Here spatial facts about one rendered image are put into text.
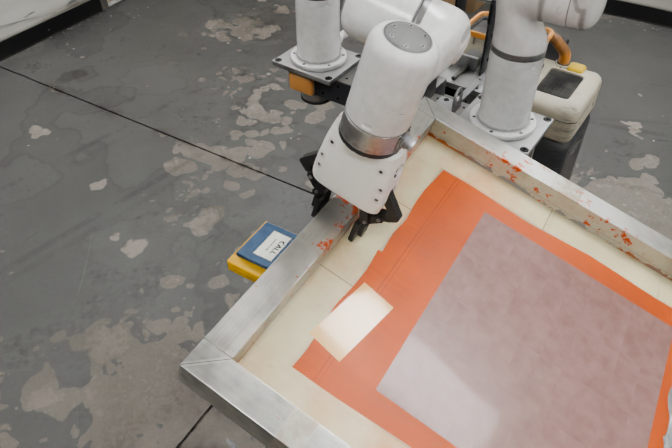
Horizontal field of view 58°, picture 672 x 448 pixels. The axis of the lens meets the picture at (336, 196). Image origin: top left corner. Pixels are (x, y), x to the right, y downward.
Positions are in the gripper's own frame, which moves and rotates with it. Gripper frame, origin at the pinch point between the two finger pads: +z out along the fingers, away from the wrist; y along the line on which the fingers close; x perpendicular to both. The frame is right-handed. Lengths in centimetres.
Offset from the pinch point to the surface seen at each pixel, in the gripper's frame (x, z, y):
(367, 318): 9.9, 1.8, -10.6
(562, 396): 3.4, 1.9, -35.0
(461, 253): -7.4, 1.8, -16.1
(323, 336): 15.3, 1.8, -7.7
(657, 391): -5.5, 2.0, -45.6
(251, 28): -237, 176, 168
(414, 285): 1.7, 1.9, -13.2
